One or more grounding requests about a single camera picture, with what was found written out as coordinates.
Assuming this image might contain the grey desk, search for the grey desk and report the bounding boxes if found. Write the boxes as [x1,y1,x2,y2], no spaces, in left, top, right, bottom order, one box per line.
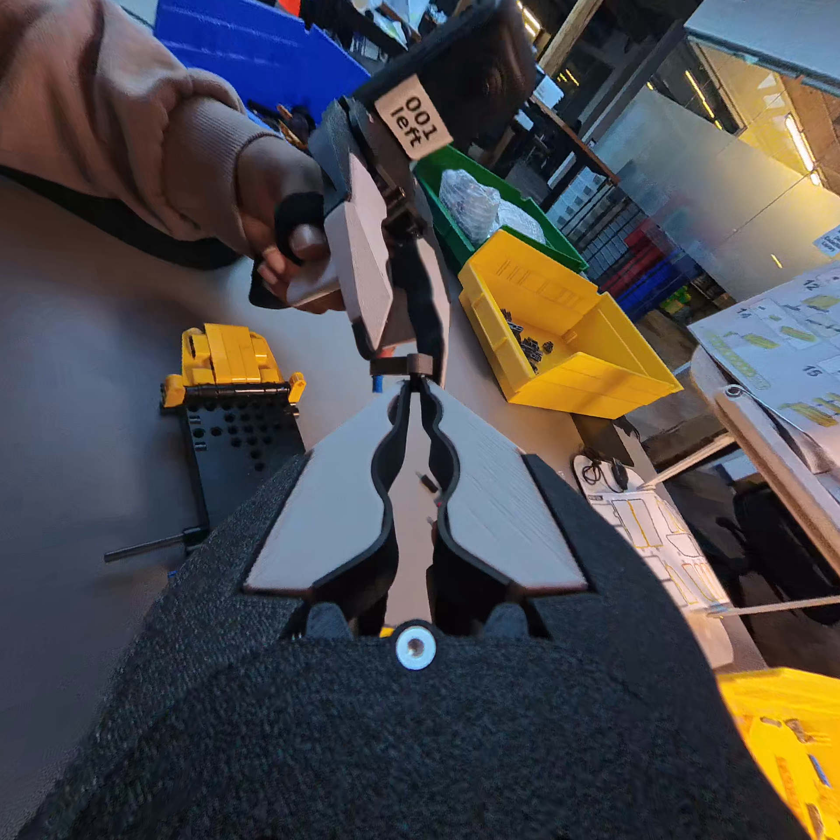
[0,177,769,840]

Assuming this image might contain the green storage bin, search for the green storage bin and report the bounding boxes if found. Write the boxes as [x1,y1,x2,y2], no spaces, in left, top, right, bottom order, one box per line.
[412,143,591,277]

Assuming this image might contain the pile of dark pieces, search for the pile of dark pieces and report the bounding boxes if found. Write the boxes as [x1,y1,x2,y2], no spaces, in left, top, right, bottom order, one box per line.
[499,307,557,375]

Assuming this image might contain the bubble wrap bag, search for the bubble wrap bag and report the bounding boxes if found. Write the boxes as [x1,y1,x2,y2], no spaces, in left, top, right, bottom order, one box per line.
[497,199,548,246]

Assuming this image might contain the dark flat plate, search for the dark flat plate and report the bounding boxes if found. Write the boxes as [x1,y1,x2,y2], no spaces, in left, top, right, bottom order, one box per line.
[573,412,642,462]

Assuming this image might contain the pile of small building pieces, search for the pile of small building pieces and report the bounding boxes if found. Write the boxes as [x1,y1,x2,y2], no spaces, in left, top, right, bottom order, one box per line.
[412,468,443,534]

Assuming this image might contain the black usb cable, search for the black usb cable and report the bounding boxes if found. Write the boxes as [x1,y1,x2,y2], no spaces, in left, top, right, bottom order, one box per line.
[579,446,631,494]

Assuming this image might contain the pile of yellow black pieces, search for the pile of yellow black pieces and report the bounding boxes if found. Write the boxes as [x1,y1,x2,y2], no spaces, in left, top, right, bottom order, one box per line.
[274,102,317,150]

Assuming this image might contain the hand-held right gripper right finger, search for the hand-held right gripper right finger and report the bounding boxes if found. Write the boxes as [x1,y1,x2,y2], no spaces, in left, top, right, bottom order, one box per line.
[419,382,588,636]

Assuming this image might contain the yellow storage bin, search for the yellow storage bin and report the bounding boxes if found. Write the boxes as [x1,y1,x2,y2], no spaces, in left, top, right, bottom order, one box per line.
[717,667,840,840]
[456,227,686,422]

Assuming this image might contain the crumpled clear plastic bag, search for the crumpled clear plastic bag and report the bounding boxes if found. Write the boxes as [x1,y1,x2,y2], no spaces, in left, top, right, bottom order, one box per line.
[437,167,504,245]

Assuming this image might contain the dark grey connector piece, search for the dark grey connector piece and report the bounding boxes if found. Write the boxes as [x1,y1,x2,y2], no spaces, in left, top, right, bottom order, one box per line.
[369,353,437,396]

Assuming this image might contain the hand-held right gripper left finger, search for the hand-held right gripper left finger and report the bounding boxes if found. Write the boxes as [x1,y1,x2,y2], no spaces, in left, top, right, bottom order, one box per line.
[243,381,412,636]

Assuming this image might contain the person's left forearm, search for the person's left forearm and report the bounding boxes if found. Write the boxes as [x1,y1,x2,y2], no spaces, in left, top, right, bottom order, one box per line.
[0,0,284,245]

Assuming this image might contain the white stand base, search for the white stand base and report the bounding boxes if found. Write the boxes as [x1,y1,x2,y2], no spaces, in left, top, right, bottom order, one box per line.
[589,487,734,609]

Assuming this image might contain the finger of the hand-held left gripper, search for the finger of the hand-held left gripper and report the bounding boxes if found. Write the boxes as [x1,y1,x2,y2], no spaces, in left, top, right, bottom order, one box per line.
[392,238,454,387]
[323,153,396,360]

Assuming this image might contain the yellow black robot model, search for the yellow black robot model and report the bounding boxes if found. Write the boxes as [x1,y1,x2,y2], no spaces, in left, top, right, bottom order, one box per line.
[103,322,309,567]

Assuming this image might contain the wooden table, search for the wooden table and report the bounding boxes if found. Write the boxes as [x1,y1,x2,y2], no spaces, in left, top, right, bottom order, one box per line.
[527,97,622,206]

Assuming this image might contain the instruction booklet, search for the instruction booklet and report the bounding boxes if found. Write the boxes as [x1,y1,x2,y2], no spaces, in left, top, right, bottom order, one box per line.
[686,258,840,462]

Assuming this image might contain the blue storage bin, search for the blue storage bin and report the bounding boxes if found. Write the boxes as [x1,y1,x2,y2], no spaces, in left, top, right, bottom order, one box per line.
[153,0,373,127]

